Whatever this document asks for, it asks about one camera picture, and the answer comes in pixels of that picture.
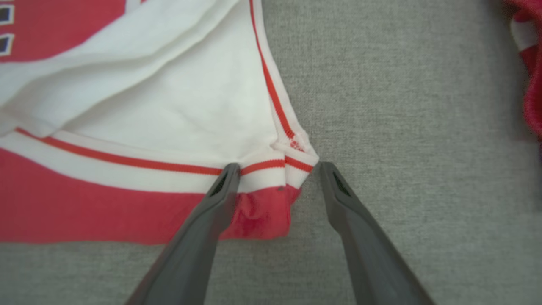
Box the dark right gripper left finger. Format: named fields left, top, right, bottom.
left=124, top=163, right=241, bottom=305

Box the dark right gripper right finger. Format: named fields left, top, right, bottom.
left=318, top=161, right=435, bottom=305

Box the red Bulls 23 jersey garment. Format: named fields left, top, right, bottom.
left=0, top=0, right=320, bottom=245

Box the red garment stack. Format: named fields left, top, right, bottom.
left=502, top=0, right=542, bottom=141

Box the grey fabric sofa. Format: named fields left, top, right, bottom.
left=0, top=0, right=542, bottom=305

